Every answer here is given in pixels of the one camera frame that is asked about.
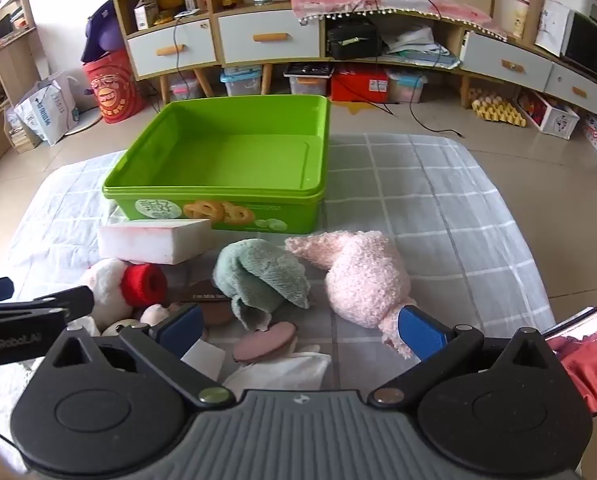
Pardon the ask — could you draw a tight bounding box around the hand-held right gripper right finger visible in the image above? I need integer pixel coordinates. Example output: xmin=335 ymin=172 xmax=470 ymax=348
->
xmin=368 ymin=305 xmax=559 ymax=407

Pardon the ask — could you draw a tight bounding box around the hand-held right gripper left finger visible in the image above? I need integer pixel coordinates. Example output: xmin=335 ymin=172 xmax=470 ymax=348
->
xmin=42 ymin=304 xmax=236 ymax=409

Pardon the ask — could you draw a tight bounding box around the dark brown soft pouch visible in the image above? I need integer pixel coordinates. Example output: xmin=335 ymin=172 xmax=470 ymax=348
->
xmin=171 ymin=280 xmax=238 ymax=330

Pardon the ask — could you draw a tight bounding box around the white tissue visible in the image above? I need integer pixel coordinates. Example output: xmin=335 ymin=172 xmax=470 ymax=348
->
xmin=181 ymin=340 xmax=226 ymax=381

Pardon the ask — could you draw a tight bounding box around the red and white plush doll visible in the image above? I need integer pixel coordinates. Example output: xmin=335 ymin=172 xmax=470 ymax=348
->
xmin=78 ymin=257 xmax=174 ymax=338

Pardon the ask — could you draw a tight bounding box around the pink plush toy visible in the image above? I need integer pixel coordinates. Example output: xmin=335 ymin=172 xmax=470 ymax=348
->
xmin=284 ymin=230 xmax=419 ymax=358

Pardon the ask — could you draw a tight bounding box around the brown round puff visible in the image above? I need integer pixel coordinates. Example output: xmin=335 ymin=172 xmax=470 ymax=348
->
xmin=232 ymin=321 xmax=298 ymax=363

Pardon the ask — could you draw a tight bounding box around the white foam block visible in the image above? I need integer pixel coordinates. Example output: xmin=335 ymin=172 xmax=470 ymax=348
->
xmin=97 ymin=217 xmax=214 ymax=266

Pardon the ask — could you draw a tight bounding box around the green towel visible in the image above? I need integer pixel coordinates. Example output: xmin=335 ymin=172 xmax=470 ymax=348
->
xmin=213 ymin=240 xmax=311 ymax=332

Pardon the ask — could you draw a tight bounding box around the white cloth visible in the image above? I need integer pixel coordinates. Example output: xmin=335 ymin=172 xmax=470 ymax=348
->
xmin=223 ymin=351 xmax=333 ymax=393

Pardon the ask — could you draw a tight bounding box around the green plastic box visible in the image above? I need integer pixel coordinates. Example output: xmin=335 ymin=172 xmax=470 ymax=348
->
xmin=102 ymin=95 xmax=331 ymax=235

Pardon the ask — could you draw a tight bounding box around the grey checkered blanket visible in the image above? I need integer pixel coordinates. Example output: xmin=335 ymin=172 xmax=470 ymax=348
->
xmin=0 ymin=132 xmax=559 ymax=441

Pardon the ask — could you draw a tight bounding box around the person's red clothing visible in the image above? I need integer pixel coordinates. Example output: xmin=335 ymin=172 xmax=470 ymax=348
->
xmin=545 ymin=297 xmax=597 ymax=416

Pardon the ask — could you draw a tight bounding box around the white paper bag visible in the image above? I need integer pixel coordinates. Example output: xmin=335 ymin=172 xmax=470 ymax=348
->
xmin=13 ymin=72 xmax=79 ymax=147

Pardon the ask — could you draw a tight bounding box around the red bucket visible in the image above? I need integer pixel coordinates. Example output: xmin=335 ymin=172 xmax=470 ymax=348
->
xmin=82 ymin=50 xmax=146 ymax=125

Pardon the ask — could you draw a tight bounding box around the wooden bookshelf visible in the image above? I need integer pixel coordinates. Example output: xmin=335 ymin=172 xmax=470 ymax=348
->
xmin=0 ymin=0 xmax=44 ymax=161

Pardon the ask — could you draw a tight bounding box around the small pink storage box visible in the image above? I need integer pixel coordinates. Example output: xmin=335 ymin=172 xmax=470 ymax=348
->
xmin=169 ymin=77 xmax=204 ymax=102

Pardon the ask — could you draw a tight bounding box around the yellow egg tray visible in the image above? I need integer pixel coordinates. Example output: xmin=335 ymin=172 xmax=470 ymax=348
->
xmin=468 ymin=87 xmax=529 ymax=126

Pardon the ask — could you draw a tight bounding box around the clear storage box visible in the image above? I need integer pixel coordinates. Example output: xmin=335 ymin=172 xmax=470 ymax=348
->
xmin=385 ymin=70 xmax=428 ymax=105

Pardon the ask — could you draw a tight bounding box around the blue lid storage box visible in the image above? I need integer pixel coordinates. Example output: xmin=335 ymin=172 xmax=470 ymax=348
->
xmin=221 ymin=69 xmax=263 ymax=98

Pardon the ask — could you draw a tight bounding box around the white toy box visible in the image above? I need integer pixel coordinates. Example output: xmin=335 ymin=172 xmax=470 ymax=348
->
xmin=521 ymin=90 xmax=580 ymax=140

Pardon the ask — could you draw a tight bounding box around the red cardboard box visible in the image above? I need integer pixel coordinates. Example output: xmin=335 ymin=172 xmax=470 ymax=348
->
xmin=331 ymin=67 xmax=390 ymax=103

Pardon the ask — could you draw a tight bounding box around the white drawer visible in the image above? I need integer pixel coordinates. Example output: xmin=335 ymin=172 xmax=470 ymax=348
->
xmin=545 ymin=62 xmax=597 ymax=113
xmin=217 ymin=10 xmax=321 ymax=66
xmin=127 ymin=19 xmax=216 ymax=79
xmin=459 ymin=31 xmax=554 ymax=92

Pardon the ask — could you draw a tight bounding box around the black lid storage box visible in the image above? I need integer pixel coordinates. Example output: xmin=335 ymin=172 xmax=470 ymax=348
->
xmin=283 ymin=62 xmax=335 ymax=97

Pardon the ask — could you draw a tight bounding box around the pile of folded papers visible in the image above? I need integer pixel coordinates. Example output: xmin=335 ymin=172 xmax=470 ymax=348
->
xmin=381 ymin=25 xmax=461 ymax=68

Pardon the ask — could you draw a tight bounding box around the black bag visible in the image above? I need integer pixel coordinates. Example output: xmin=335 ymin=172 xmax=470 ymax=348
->
xmin=325 ymin=16 xmax=383 ymax=61

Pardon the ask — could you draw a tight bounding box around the tall wooden shelf cabinet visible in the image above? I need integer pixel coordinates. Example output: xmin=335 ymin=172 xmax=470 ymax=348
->
xmin=106 ymin=0 xmax=219 ymax=103

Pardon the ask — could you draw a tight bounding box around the small white carton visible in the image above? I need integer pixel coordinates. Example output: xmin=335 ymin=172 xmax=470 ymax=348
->
xmin=133 ymin=0 xmax=158 ymax=31

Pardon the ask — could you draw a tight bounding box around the low wooden TV stand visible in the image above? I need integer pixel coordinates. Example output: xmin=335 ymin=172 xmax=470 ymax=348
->
xmin=213 ymin=2 xmax=597 ymax=116

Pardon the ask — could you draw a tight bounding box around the microwave oven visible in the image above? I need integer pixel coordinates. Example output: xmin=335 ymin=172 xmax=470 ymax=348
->
xmin=558 ymin=10 xmax=597 ymax=86

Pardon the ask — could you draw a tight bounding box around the white bottle red cap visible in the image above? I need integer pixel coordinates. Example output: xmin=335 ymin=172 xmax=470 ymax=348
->
xmin=511 ymin=0 xmax=534 ymax=38

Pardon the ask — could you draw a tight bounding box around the pink fringed cloth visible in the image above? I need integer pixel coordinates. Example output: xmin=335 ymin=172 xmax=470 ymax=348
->
xmin=291 ymin=0 xmax=509 ymax=41

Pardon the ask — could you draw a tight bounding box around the black cable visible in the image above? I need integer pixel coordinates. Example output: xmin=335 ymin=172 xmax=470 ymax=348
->
xmin=373 ymin=0 xmax=465 ymax=138

